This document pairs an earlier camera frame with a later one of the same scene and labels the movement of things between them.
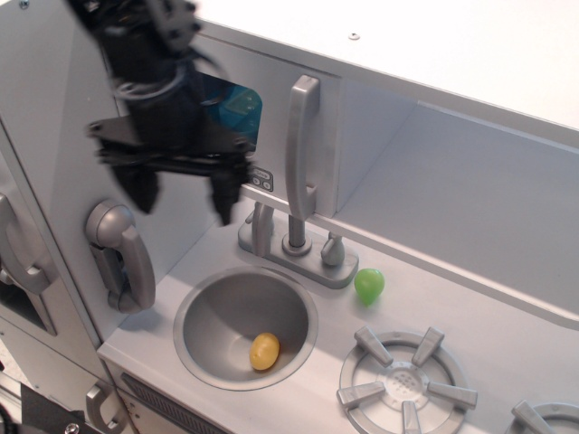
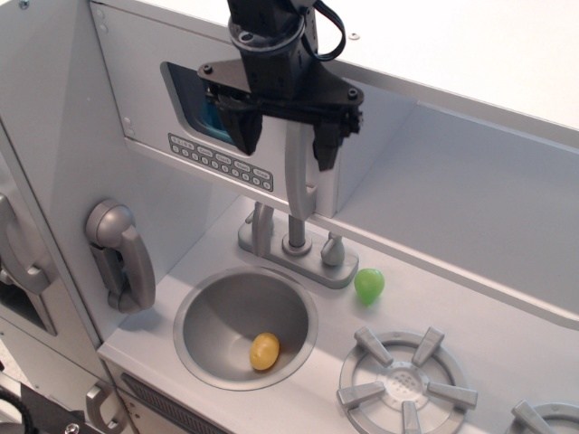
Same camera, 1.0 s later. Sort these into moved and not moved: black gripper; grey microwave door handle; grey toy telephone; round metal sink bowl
Moved: black gripper
Not moved: grey toy telephone; round metal sink bowl; grey microwave door handle
